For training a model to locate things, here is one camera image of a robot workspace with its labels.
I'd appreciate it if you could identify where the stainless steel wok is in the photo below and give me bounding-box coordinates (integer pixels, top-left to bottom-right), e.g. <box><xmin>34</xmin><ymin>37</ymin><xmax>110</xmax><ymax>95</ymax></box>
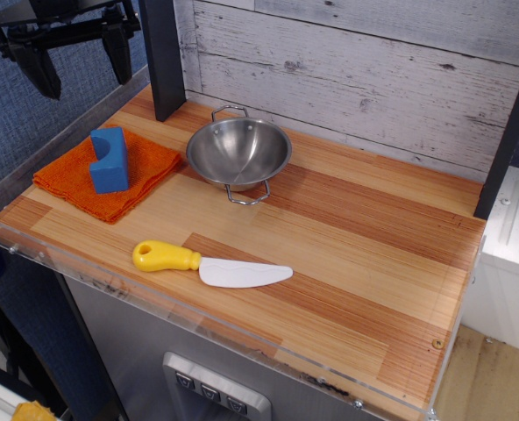
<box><xmin>186</xmin><ymin>105</ymin><xmax>293</xmax><ymax>206</ymax></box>

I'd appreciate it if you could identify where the dark upright post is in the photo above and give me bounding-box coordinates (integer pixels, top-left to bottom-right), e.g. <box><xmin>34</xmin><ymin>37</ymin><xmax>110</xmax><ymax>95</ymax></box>
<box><xmin>473</xmin><ymin>91</ymin><xmax>519</xmax><ymax>220</ymax></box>
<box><xmin>139</xmin><ymin>0</ymin><xmax>186</xmax><ymax>122</ymax></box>

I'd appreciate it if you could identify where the yellow object bottom left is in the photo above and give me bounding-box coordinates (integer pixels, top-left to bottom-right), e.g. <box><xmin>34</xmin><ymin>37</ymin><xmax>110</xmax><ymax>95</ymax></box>
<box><xmin>11</xmin><ymin>401</ymin><xmax>57</xmax><ymax>421</ymax></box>

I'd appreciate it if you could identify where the yellow handled toy knife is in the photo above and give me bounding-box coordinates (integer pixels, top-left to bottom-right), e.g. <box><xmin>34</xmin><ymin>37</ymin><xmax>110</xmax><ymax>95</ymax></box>
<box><xmin>132</xmin><ymin>240</ymin><xmax>294</xmax><ymax>289</ymax></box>

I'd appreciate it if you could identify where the dark right upright post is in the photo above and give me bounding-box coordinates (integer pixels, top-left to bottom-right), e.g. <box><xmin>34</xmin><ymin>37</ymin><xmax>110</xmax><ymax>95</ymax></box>
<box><xmin>473</xmin><ymin>91</ymin><xmax>519</xmax><ymax>220</ymax></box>

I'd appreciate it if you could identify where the white ridged side cabinet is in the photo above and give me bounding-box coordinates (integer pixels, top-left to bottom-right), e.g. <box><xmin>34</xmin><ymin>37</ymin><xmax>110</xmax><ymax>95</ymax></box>
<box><xmin>461</xmin><ymin>167</ymin><xmax>519</xmax><ymax>349</ymax></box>

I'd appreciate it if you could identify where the orange folded cloth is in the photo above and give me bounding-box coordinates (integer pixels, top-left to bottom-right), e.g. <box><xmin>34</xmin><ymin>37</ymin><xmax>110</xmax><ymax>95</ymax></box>
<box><xmin>32</xmin><ymin>126</ymin><xmax>182</xmax><ymax>225</ymax></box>

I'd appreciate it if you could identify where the clear acrylic edge guard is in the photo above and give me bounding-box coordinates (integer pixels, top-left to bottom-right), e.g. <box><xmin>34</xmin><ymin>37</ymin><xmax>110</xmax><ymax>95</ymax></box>
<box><xmin>0</xmin><ymin>214</ymin><xmax>487</xmax><ymax>421</ymax></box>

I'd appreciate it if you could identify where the silver button control panel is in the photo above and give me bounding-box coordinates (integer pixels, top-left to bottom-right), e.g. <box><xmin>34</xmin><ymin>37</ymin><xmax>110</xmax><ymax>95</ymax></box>
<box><xmin>162</xmin><ymin>352</ymin><xmax>272</xmax><ymax>420</ymax></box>

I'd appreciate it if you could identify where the blue wooden block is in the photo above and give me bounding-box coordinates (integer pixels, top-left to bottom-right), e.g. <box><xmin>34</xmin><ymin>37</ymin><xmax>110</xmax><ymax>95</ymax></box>
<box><xmin>89</xmin><ymin>127</ymin><xmax>129</xmax><ymax>194</ymax></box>

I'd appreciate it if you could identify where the dark left upright post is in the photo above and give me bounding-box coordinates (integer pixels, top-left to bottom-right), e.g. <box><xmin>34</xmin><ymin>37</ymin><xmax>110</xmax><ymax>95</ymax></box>
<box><xmin>139</xmin><ymin>0</ymin><xmax>186</xmax><ymax>122</ymax></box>

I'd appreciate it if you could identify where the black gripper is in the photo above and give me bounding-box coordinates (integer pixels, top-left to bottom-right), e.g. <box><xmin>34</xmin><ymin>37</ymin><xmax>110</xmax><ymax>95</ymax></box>
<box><xmin>0</xmin><ymin>1</ymin><xmax>141</xmax><ymax>100</ymax></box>

